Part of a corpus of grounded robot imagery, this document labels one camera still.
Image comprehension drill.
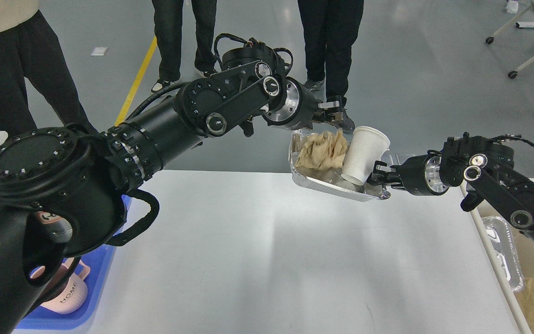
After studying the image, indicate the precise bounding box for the white rolling chair base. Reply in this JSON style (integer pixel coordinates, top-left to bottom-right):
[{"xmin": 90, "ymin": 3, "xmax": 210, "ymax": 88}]
[{"xmin": 485, "ymin": 0, "xmax": 534, "ymax": 115}]

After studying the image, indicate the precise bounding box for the pink ribbed mug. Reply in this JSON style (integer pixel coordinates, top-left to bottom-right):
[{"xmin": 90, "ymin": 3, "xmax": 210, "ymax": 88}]
[{"xmin": 40, "ymin": 259, "xmax": 90, "ymax": 314}]

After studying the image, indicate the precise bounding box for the person in black trousers left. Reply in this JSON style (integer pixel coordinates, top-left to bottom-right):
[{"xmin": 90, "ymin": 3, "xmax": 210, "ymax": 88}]
[{"xmin": 0, "ymin": 0, "xmax": 97, "ymax": 137}]

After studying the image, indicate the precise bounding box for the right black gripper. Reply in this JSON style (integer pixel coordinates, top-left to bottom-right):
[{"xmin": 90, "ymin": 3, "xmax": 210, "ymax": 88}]
[{"xmin": 366, "ymin": 155, "xmax": 449, "ymax": 195}]

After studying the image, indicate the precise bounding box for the white plastic bin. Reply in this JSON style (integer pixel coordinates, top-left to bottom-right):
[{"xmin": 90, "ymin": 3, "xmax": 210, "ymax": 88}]
[{"xmin": 470, "ymin": 201, "xmax": 534, "ymax": 334}]

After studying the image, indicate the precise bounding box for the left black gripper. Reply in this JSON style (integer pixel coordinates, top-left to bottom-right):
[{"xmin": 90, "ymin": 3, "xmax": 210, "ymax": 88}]
[{"xmin": 262, "ymin": 77, "xmax": 347, "ymax": 131}]

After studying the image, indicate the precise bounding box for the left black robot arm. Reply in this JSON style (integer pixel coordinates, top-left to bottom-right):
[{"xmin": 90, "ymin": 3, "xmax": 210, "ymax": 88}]
[{"xmin": 0, "ymin": 33, "xmax": 343, "ymax": 334}]

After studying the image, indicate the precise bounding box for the white paper cup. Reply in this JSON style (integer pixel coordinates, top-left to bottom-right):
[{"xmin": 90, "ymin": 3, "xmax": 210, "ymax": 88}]
[{"xmin": 341, "ymin": 126, "xmax": 390, "ymax": 185}]

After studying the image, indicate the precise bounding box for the right clear floor plate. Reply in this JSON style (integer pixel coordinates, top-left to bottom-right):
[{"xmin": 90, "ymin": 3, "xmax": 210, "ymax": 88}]
[{"xmin": 390, "ymin": 153, "xmax": 417, "ymax": 165}]

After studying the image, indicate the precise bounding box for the person with grey sneakers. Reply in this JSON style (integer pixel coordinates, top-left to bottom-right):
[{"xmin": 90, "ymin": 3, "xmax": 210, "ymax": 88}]
[{"xmin": 297, "ymin": 0, "xmax": 364, "ymax": 108}]

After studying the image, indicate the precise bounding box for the aluminium foil tray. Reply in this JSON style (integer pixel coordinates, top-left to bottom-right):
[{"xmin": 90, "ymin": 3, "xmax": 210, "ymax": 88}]
[{"xmin": 288, "ymin": 129, "xmax": 391, "ymax": 202}]

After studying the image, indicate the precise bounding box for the person in dark jeans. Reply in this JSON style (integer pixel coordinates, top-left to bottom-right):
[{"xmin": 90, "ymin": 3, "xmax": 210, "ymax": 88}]
[{"xmin": 151, "ymin": 0, "xmax": 217, "ymax": 93}]

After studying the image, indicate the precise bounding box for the blue plastic tray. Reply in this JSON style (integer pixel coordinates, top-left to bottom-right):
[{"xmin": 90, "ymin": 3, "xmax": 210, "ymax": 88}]
[{"xmin": 15, "ymin": 195, "xmax": 133, "ymax": 331}]

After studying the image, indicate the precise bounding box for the white paper on floor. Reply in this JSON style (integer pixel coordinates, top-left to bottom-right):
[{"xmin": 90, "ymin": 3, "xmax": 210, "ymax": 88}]
[{"xmin": 90, "ymin": 46, "xmax": 108, "ymax": 57}]

